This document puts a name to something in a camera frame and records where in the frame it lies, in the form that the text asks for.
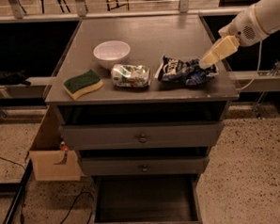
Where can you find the grey drawer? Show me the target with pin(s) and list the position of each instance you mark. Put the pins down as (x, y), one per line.
(138, 199)
(142, 136)
(143, 165)

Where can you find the green yellow sponge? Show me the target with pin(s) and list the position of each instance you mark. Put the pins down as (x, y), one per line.
(82, 84)

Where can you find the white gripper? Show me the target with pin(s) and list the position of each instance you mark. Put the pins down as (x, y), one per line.
(243, 29)

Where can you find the grey middle drawer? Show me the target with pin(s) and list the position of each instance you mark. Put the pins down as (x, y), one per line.
(143, 165)

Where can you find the grey bottom drawer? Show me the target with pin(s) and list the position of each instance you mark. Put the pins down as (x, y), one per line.
(138, 199)

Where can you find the white bowl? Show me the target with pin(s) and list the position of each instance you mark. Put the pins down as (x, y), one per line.
(112, 52)

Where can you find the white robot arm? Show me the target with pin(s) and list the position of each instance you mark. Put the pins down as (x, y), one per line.
(271, 13)

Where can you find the cardboard box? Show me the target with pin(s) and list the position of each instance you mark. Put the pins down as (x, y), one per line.
(52, 159)

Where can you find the black floor bar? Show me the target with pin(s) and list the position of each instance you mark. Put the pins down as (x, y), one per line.
(15, 190)

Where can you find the yellow chair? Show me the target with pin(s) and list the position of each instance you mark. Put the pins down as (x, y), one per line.
(113, 4)

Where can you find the grey top drawer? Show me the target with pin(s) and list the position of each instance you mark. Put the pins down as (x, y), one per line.
(142, 136)

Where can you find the blue chip bag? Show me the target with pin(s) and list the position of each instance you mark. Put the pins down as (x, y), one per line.
(188, 73)

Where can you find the black stool legs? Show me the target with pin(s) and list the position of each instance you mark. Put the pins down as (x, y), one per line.
(62, 5)

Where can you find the grey drawer cabinet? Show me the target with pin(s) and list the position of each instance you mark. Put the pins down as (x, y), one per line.
(150, 38)

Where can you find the metal frame rail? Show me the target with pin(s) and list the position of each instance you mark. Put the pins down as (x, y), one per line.
(72, 17)

